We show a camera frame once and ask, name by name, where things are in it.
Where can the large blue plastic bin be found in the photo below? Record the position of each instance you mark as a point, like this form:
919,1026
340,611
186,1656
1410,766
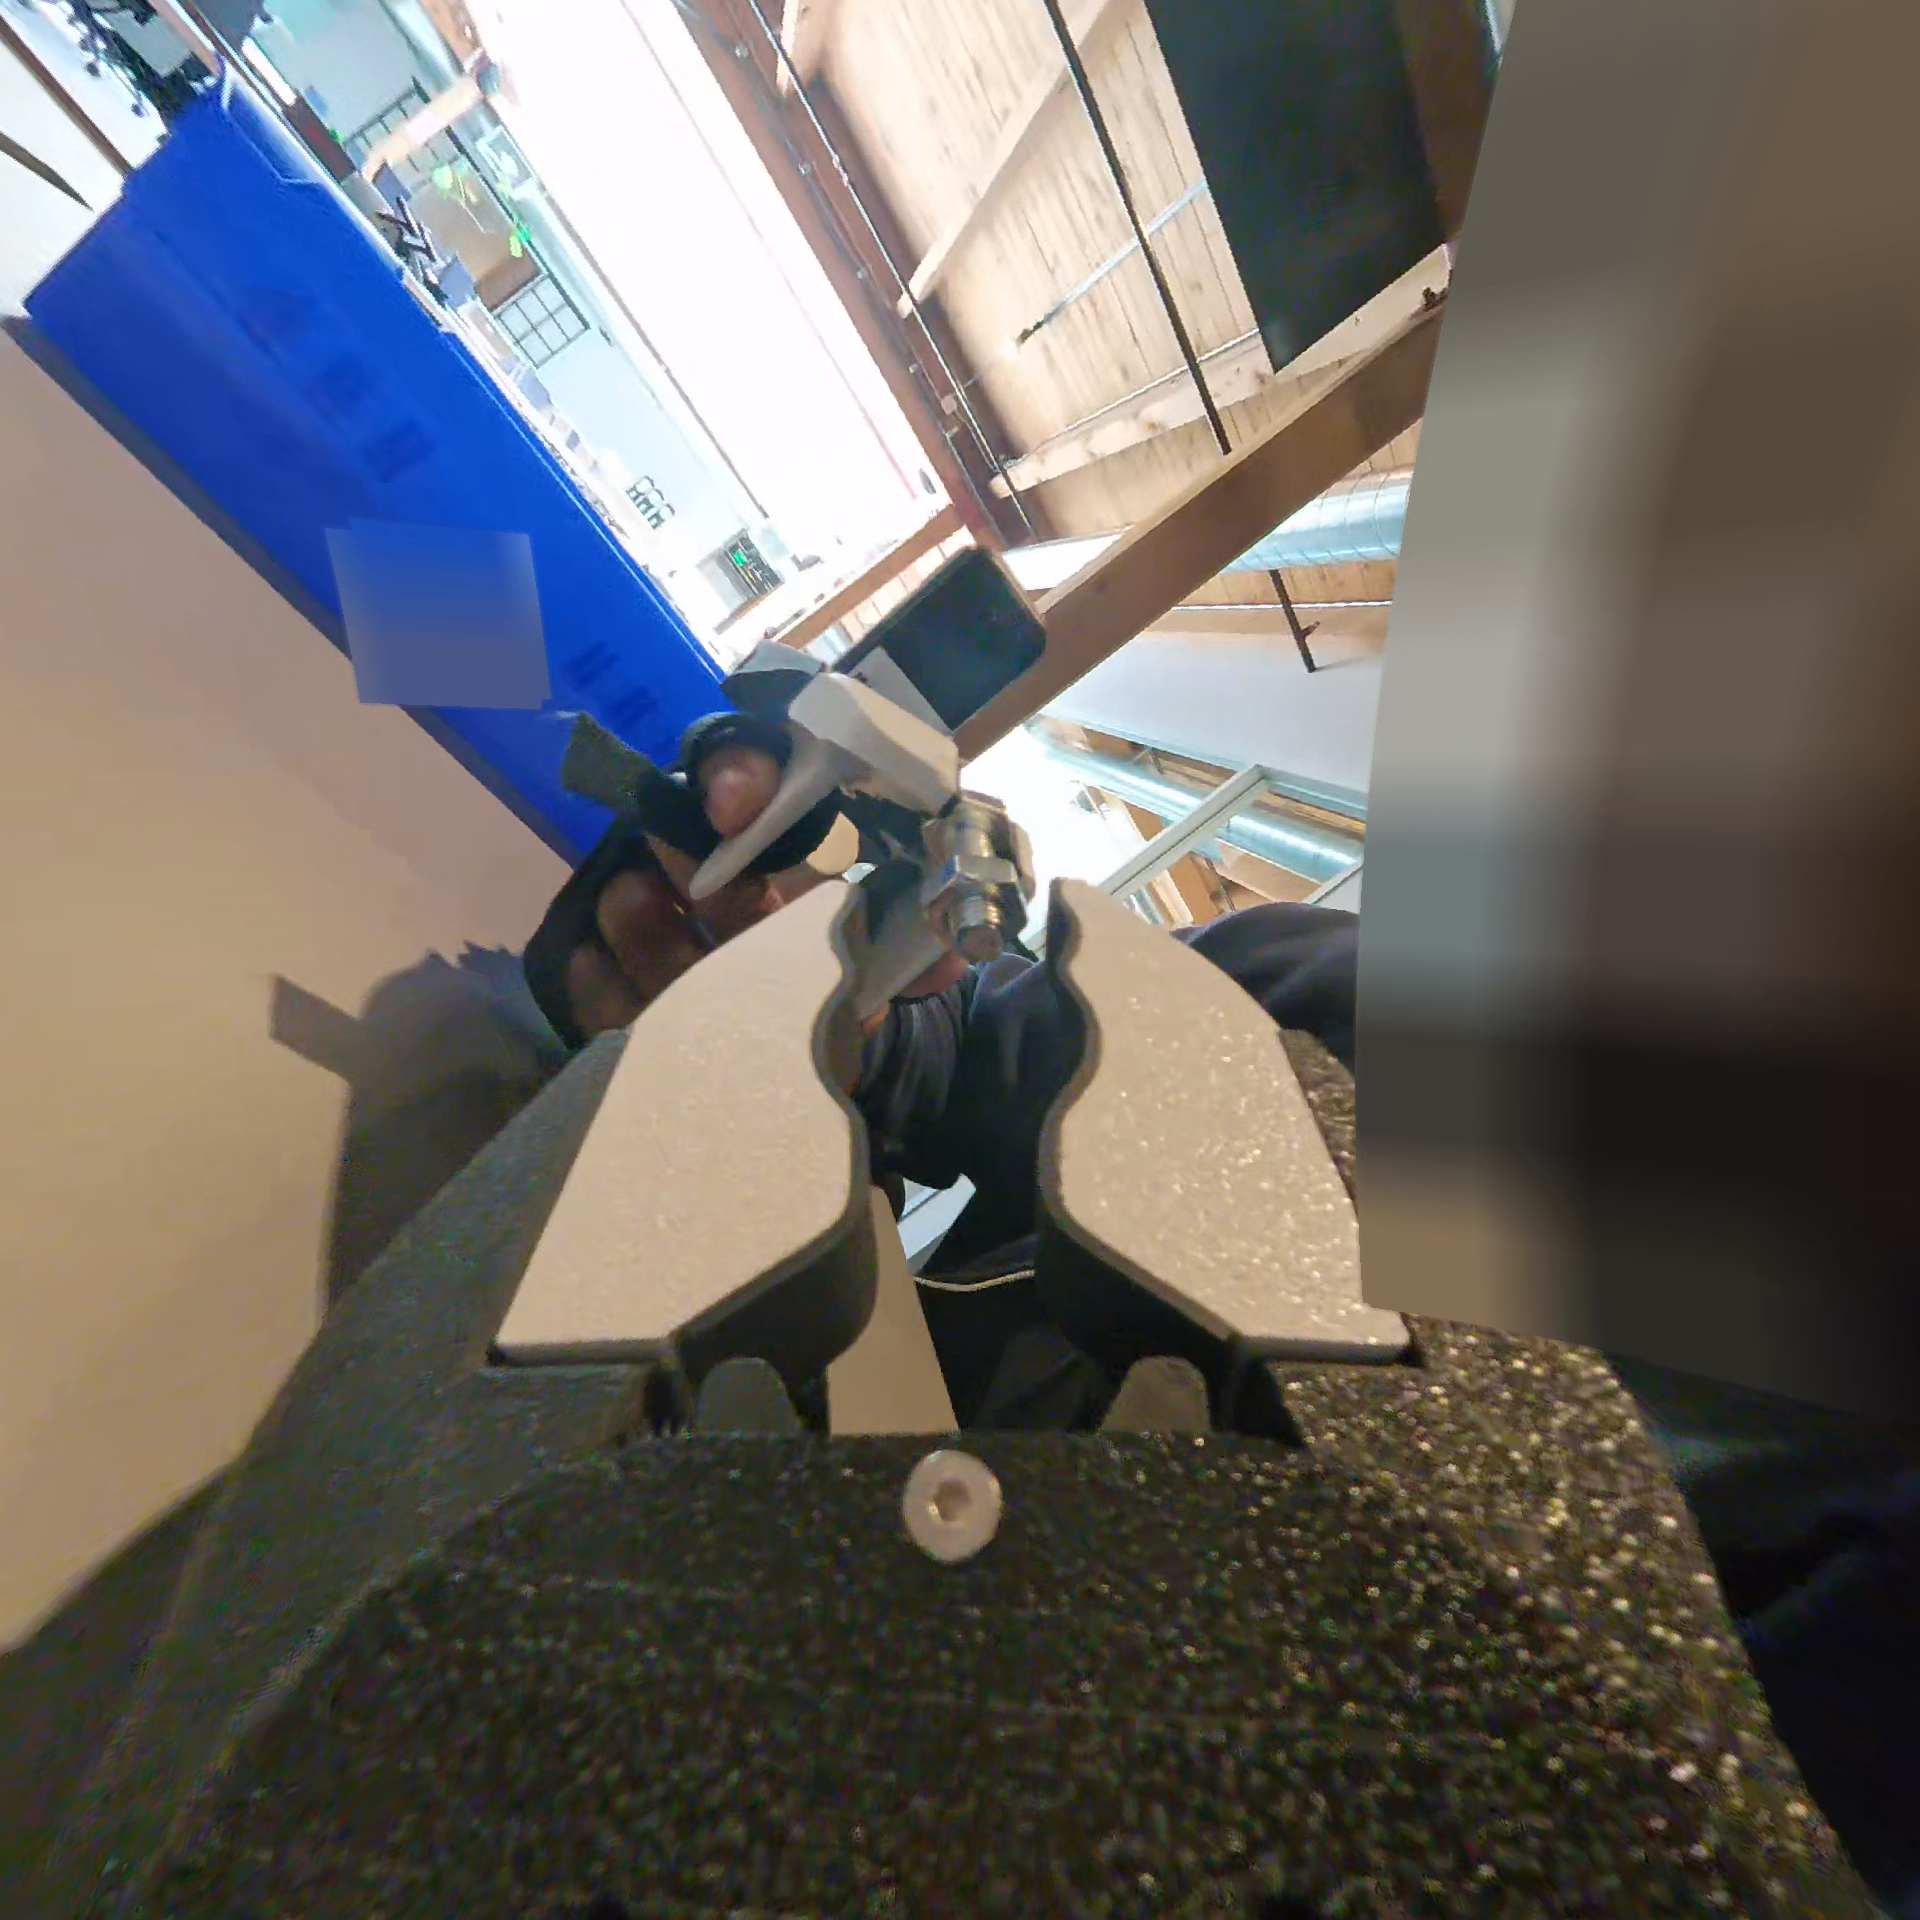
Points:
300,330

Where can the person's right forearm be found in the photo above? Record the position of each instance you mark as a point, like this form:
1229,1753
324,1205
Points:
991,1080

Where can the person's right hand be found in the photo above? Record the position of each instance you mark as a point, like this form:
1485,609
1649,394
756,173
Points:
630,931

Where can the black mounted speaker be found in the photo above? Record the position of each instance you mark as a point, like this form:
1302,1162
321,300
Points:
1305,164

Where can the wooden pillar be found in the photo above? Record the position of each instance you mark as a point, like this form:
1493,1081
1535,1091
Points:
1200,523

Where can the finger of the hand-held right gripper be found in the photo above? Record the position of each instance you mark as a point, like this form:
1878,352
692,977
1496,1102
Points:
886,738
892,941

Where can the steel hex bolt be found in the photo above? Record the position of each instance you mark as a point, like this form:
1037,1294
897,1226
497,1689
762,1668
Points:
973,838

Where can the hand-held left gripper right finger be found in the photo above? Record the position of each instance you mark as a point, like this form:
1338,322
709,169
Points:
1200,1170

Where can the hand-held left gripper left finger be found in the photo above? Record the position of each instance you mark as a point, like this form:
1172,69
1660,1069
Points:
692,1170

